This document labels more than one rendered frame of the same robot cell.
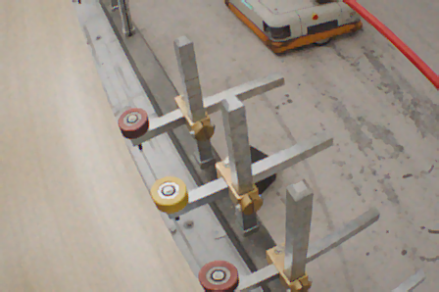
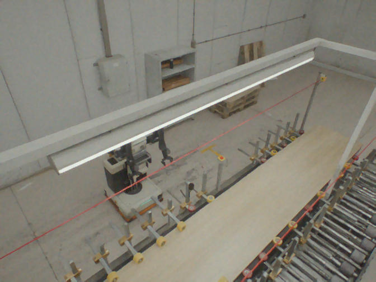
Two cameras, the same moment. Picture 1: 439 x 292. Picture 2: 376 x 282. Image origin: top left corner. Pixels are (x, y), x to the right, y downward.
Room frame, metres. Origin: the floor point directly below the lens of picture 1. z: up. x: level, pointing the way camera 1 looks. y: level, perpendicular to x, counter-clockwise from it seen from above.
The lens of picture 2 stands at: (3.04, 2.21, 3.16)
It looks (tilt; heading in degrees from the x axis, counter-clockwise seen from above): 37 degrees down; 245
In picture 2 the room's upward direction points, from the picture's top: 2 degrees clockwise
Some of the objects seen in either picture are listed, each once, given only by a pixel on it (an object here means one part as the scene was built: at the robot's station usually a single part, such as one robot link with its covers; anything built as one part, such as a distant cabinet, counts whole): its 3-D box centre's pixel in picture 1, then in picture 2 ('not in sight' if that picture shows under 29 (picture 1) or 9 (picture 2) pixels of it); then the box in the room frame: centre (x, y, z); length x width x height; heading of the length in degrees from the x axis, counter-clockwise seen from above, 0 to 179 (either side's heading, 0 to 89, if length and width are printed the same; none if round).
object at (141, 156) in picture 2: not in sight; (140, 160); (2.50, -0.30, 0.99); 0.28 x 0.16 x 0.22; 18
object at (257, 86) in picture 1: (208, 106); (250, 156); (1.05, 0.01, 0.84); 0.43 x 0.03 x 0.04; 108
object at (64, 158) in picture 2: not in sight; (225, 89); (2.07, 0.74, 2.34); 2.40 x 0.12 x 0.08; 18
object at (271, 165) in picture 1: (254, 173); (261, 149); (0.81, -0.07, 0.84); 0.43 x 0.03 x 0.04; 108
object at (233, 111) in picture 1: (242, 181); (266, 146); (0.76, -0.04, 0.88); 0.04 x 0.04 x 0.48; 18
